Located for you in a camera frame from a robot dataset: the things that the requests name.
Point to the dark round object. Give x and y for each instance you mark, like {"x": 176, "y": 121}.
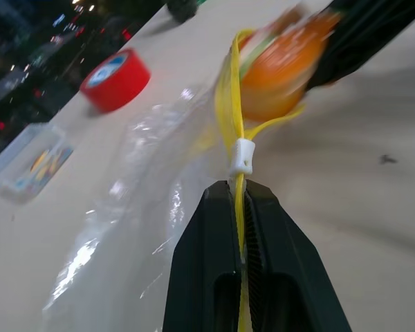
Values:
{"x": 181, "y": 8}

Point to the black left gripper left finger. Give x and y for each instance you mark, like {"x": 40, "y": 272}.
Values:
{"x": 200, "y": 263}

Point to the red tape roll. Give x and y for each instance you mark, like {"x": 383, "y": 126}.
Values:
{"x": 115, "y": 81}

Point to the clear plastic box coloured contents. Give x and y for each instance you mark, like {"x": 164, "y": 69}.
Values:
{"x": 31, "y": 162}

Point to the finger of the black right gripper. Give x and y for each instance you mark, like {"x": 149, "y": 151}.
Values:
{"x": 363, "y": 38}

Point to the clear plastic bag yellow zipper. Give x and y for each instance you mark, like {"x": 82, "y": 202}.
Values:
{"x": 131, "y": 214}

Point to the toy hamburger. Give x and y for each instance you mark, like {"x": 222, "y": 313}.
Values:
{"x": 283, "y": 72}

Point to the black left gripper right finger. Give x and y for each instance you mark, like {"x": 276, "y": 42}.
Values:
{"x": 290, "y": 269}

